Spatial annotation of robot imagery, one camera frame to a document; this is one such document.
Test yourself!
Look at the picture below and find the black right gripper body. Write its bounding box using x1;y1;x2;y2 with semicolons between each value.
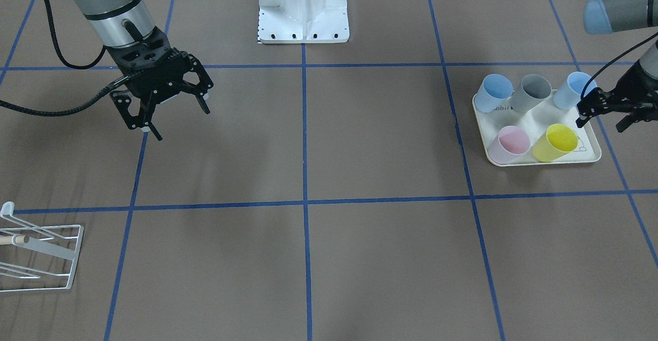
109;27;214;130

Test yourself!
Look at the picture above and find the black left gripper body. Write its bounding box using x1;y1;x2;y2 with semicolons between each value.
577;61;657;123

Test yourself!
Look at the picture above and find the yellow plastic cup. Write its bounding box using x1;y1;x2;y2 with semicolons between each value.
532;123;578;163

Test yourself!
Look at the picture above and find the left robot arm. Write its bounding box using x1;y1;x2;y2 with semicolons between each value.
576;0;657;133

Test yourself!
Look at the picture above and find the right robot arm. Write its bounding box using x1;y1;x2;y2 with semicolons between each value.
2;0;214;140

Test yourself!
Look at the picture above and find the blue plastic cup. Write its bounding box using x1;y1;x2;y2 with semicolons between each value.
553;71;597;111
474;74;513;113

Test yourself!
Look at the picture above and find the grey plastic cup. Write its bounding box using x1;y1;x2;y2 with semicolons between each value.
509;74;553;113

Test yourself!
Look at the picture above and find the pink plastic cup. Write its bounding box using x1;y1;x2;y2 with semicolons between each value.
487;125;531;165

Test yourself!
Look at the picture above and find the cream plastic tray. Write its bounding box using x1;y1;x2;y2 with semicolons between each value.
471;96;602;167

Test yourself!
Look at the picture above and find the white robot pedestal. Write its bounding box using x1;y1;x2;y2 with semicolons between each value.
257;0;350;44

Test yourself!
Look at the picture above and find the white wire cup rack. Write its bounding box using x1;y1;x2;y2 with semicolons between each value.
1;201;85;294

